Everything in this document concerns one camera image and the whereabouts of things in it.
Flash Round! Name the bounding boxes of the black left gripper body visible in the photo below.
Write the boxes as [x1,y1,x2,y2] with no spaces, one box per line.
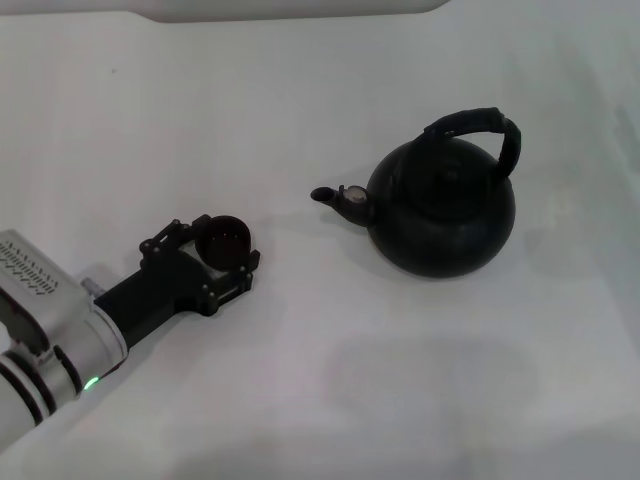
[93,248,217,347]

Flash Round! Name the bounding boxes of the small dark brown teacup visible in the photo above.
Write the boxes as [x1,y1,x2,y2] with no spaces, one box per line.
[194,214,252,271]

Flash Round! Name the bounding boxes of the black round teapot with handle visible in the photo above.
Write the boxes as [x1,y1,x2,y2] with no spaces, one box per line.
[310,106,522,278]

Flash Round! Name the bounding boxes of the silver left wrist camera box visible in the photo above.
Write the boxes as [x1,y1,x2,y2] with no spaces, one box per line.
[0,228,96,359]

